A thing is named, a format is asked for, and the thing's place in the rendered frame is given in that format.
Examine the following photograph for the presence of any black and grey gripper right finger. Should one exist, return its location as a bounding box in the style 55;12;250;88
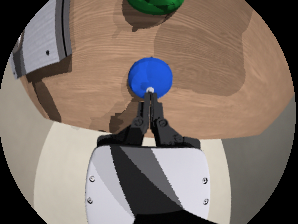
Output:
150;93;201;149

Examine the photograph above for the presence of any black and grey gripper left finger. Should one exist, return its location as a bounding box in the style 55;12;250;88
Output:
97;92;150;146

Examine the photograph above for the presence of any green bell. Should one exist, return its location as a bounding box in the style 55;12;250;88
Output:
127;0;184;15

